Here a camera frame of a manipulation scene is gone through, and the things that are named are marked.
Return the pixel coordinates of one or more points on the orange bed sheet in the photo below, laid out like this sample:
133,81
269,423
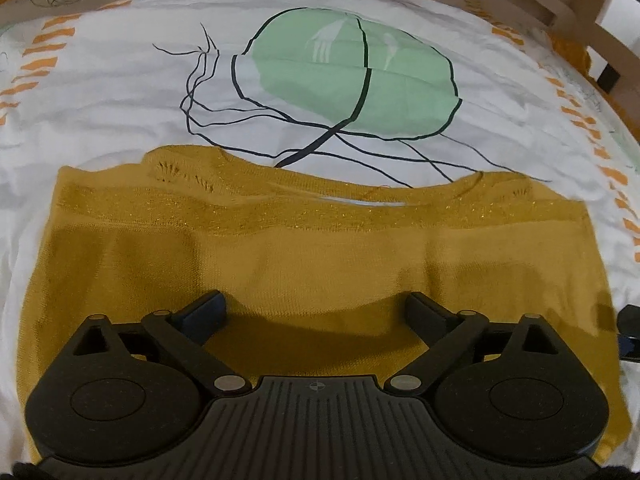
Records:
570,50

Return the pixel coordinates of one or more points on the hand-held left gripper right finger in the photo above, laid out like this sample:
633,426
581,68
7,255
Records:
430,312

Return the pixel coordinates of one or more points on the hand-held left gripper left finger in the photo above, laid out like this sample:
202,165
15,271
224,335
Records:
202,311

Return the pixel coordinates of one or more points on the mustard yellow knit garment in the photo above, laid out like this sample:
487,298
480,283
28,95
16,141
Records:
325,270

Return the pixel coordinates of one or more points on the white printed bed blanket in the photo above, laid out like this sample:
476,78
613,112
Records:
125,110

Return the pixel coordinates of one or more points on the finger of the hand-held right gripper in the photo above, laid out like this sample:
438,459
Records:
631,325

